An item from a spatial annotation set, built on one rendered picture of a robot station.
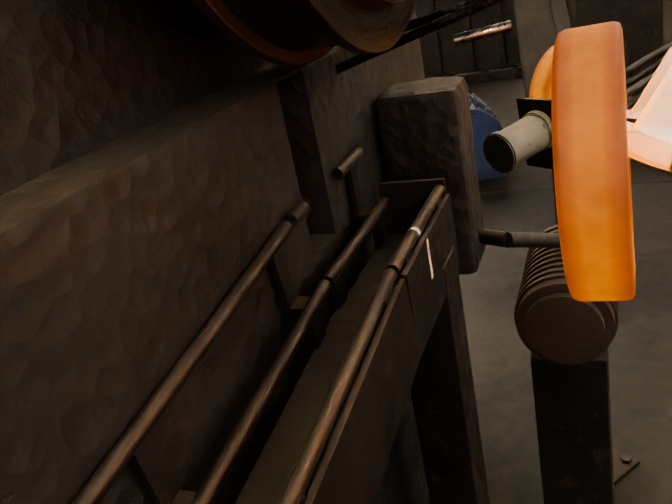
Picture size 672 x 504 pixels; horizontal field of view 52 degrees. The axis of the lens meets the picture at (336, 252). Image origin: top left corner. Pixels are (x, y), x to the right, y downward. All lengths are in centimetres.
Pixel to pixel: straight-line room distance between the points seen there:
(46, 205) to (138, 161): 8
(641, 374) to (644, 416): 15
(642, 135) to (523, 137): 61
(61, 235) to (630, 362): 147
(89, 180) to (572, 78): 26
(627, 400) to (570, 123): 128
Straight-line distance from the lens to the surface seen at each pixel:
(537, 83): 105
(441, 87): 81
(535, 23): 338
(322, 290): 59
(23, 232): 37
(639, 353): 174
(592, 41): 38
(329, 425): 45
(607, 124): 35
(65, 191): 40
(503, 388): 163
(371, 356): 50
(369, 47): 55
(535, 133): 101
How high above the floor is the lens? 96
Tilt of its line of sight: 23 degrees down
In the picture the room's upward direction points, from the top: 12 degrees counter-clockwise
